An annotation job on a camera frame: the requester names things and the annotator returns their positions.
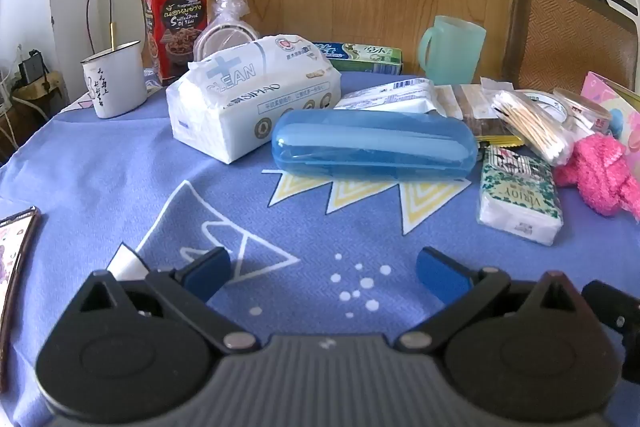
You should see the white wet wipes pack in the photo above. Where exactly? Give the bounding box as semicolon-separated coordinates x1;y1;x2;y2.
334;77;448;115

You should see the pink tin box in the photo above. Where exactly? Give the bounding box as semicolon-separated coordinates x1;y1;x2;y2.
580;71;640;142

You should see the red snack box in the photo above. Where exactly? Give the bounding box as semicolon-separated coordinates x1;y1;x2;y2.
141;0;208;86

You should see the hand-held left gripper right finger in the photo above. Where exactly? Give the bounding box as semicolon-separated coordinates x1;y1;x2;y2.
397;247;583;355

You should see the yellow snack packet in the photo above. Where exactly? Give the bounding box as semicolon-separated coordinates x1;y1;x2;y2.
475;134;525;148

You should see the clear cracker packet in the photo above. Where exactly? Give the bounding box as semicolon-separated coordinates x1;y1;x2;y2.
435;84;506;140

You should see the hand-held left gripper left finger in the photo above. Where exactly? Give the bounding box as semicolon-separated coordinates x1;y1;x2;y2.
75;247;261;355

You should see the brown woven chair back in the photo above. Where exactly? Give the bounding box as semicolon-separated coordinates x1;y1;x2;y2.
502;0;640;95

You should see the green plastic cup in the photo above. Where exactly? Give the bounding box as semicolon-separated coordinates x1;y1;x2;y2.
418;15;487;85

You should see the white paper cup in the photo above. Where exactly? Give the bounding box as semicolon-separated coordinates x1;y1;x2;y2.
81;41;149;120

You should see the plastic bag of paper plates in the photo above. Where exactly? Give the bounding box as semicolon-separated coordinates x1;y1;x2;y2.
194;0;261;60

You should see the small green-print tissue pack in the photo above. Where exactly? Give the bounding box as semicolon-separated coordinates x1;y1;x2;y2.
477;146;563;247

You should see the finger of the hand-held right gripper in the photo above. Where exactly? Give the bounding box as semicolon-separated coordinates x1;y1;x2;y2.
581;279;640;380

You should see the toothpaste box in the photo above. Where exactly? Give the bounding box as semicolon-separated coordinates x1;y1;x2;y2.
312;41;403;76

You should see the pink fluffy cloth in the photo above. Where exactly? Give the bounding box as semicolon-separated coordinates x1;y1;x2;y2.
554;132;640;219

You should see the black charger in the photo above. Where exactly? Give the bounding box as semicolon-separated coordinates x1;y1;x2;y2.
17;49;49;84

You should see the blue translucent plastic case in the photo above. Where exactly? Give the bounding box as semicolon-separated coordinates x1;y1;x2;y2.
271;108;477;182

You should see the phone with printed case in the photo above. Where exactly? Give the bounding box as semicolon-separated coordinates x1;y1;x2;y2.
0;206;41;390

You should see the large white tissue pack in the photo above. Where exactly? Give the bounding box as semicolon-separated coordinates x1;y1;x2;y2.
166;34;343;165

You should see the white can with red label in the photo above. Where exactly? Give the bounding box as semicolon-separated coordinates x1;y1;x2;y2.
517;88;613;138

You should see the bag of cotton swabs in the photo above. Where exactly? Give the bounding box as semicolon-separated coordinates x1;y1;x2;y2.
492;89;576;166

